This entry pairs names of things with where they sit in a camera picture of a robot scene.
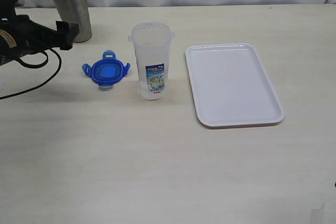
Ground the blue plastic lid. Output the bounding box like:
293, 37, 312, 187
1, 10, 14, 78
82, 50, 131, 88

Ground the white rectangular plastic tray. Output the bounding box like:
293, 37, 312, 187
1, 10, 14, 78
185, 43, 285, 128

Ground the clear plastic tall container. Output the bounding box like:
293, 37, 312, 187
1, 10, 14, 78
128, 22, 174, 100

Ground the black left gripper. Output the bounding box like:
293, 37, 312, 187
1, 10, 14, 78
1, 15, 79, 66

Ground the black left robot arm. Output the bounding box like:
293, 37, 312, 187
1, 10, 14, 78
1, 0, 53, 69

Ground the stainless steel cup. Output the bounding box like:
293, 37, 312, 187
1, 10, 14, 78
52, 0, 92, 43

